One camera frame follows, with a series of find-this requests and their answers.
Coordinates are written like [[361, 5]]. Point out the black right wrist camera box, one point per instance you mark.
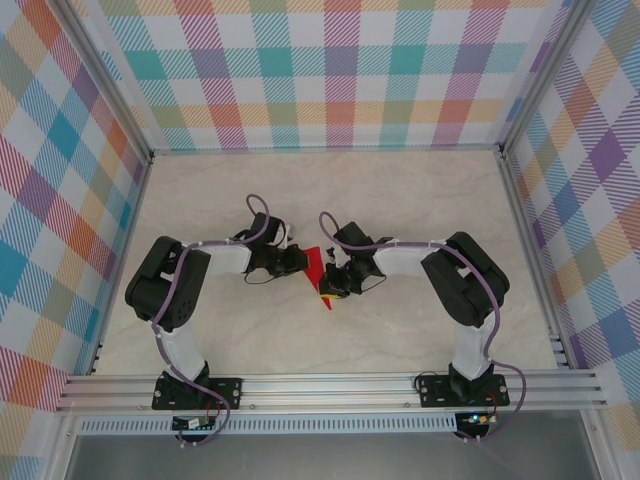
[[352, 236]]

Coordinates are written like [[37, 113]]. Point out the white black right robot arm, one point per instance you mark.
[[405, 257]]

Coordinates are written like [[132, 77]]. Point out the dark small circuit board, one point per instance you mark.
[[192, 424]]

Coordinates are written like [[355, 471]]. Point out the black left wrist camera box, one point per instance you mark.
[[265, 227]]

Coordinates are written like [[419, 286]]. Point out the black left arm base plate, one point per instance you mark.
[[227, 392]]

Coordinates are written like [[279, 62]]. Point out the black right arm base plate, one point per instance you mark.
[[430, 390]]

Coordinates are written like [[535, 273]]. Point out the long aluminium table edge rail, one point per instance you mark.
[[325, 148]]

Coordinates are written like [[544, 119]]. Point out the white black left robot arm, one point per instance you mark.
[[227, 257]]

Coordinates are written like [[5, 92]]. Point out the aluminium table side rail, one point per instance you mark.
[[121, 265], [525, 225]]

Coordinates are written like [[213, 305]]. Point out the grey metal sheet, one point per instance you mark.
[[325, 457]]

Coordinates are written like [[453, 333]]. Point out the circuit board with green light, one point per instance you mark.
[[477, 419]]

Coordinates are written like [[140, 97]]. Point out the aluminium frame post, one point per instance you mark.
[[102, 75], [542, 75]]

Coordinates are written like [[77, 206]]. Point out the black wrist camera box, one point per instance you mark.
[[265, 227], [352, 236]]

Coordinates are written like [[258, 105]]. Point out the wide aluminium mounting rail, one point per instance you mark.
[[325, 390]]

